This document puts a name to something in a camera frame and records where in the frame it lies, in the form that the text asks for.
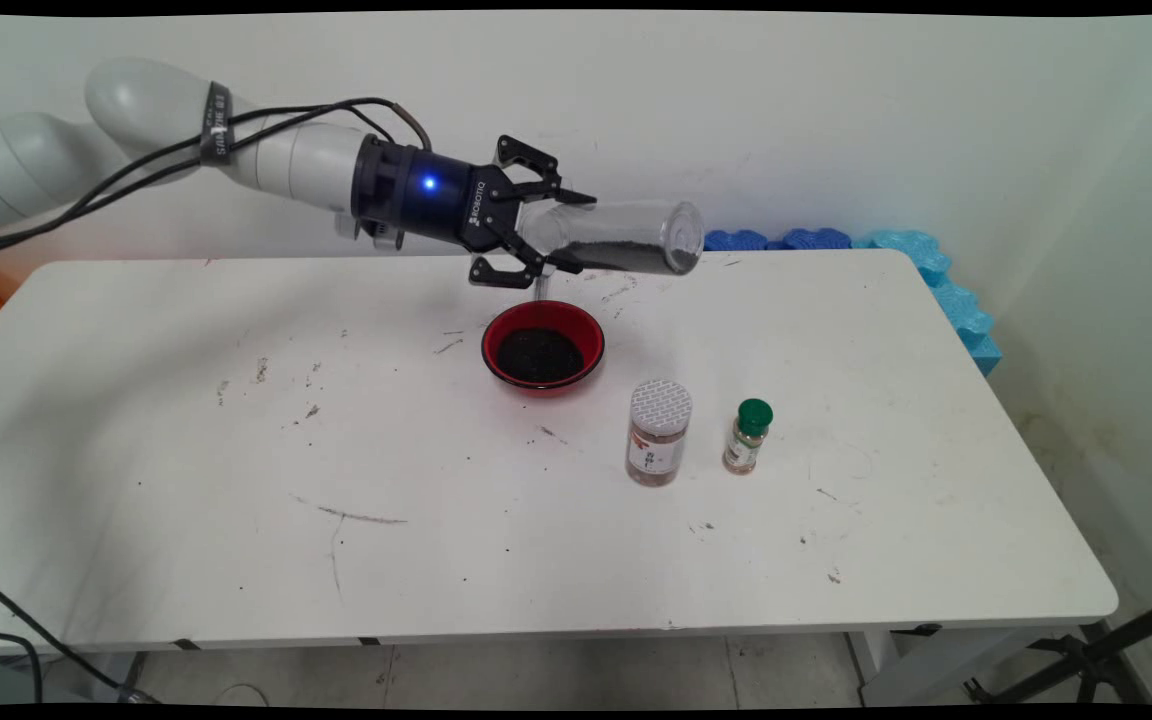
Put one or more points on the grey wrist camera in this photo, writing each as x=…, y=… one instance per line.
x=376, y=232

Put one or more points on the clear jar with black seeds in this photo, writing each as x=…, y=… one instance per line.
x=626, y=232

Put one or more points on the light blue foam block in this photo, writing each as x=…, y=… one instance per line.
x=936, y=265

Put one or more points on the black tripod stand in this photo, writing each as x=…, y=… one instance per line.
x=1096, y=655

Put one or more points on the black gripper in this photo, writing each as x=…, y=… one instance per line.
x=436, y=195

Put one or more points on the spice jar with white lid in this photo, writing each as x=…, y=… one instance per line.
x=658, y=440

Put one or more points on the dark blue foam block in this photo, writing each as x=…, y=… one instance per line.
x=816, y=239
x=731, y=241

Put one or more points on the white table leg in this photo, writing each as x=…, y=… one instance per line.
x=936, y=665

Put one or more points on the red bowl with black seeds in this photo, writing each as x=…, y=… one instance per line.
x=541, y=355

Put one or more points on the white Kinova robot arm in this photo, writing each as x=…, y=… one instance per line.
x=146, y=105

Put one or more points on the small spice bottle green cap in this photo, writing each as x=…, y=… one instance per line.
x=748, y=435

